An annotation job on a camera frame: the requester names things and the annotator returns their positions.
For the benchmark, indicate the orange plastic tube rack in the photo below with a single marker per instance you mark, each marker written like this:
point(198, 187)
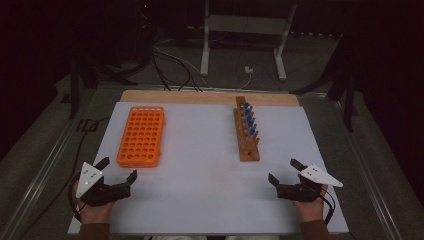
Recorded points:
point(141, 136)

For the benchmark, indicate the black stand legs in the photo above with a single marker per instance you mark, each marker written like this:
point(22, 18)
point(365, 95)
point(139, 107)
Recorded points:
point(349, 106)
point(74, 90)

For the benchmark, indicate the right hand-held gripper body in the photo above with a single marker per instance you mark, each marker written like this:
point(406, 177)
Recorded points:
point(300, 193)

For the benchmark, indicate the black floor bracket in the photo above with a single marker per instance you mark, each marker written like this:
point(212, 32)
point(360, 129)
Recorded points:
point(87, 125)

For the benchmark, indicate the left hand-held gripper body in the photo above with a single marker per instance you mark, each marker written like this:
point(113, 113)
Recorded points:
point(96, 195)

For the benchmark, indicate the white plug adapter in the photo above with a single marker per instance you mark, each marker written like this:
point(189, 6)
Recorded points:
point(248, 70)

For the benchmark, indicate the white table board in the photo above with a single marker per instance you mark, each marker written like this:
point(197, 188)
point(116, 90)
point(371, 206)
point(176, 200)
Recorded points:
point(200, 166)

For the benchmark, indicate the white metal stand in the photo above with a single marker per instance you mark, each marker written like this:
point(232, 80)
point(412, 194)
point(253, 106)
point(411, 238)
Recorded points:
point(246, 25)

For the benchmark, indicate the person's right hand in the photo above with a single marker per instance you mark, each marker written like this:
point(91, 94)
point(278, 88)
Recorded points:
point(310, 210)

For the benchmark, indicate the wooden tube rack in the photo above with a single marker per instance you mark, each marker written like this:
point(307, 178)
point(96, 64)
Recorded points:
point(248, 153)

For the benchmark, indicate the person's left hand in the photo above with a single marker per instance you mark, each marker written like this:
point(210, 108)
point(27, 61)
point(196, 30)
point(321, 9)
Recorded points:
point(95, 213)

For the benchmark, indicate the black power strip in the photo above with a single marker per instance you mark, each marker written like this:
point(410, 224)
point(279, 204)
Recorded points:
point(316, 34)

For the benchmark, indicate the aluminium frame rail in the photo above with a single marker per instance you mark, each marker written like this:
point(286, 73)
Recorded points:
point(40, 181)
point(370, 180)

